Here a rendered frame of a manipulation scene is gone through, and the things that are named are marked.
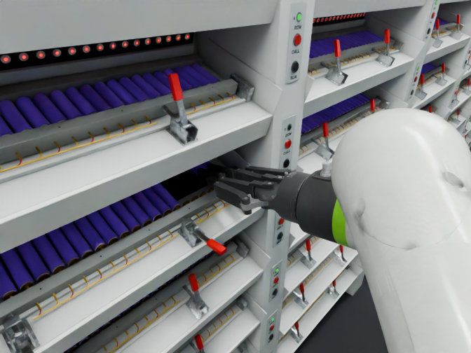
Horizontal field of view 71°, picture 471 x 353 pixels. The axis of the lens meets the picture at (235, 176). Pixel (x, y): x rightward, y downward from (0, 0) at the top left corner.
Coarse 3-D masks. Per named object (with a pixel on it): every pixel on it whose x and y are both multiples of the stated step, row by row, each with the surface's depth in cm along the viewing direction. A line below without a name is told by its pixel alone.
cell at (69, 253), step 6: (48, 234) 49; (54, 234) 49; (60, 234) 49; (54, 240) 48; (60, 240) 48; (66, 240) 49; (60, 246) 48; (66, 246) 48; (60, 252) 47; (66, 252) 47; (72, 252) 47; (66, 258) 47; (72, 258) 47
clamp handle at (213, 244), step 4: (196, 228) 54; (196, 232) 55; (196, 236) 54; (200, 236) 54; (204, 236) 54; (204, 240) 53; (208, 240) 53; (212, 240) 53; (208, 244) 52; (212, 244) 52; (216, 244) 52; (220, 244) 52; (212, 248) 52; (216, 248) 51; (220, 248) 51; (224, 248) 51; (220, 252) 51; (224, 252) 51
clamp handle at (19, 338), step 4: (20, 332) 38; (16, 336) 38; (20, 336) 38; (24, 336) 39; (16, 340) 38; (20, 340) 38; (24, 340) 38; (20, 344) 38; (24, 344) 38; (28, 344) 38; (20, 348) 37; (24, 348) 37; (28, 348) 37; (24, 352) 37; (28, 352) 37; (32, 352) 37
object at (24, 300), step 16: (192, 208) 58; (160, 224) 54; (176, 224) 56; (128, 240) 50; (144, 240) 52; (96, 256) 47; (112, 256) 48; (64, 272) 45; (80, 272) 45; (112, 272) 48; (32, 288) 42; (48, 288) 43; (64, 288) 45; (0, 304) 40; (16, 304) 41; (32, 304) 42; (0, 320) 39
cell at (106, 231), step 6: (90, 216) 53; (96, 216) 52; (96, 222) 52; (102, 222) 52; (96, 228) 52; (102, 228) 51; (108, 228) 52; (102, 234) 51; (108, 234) 51; (114, 234) 51; (108, 240) 50
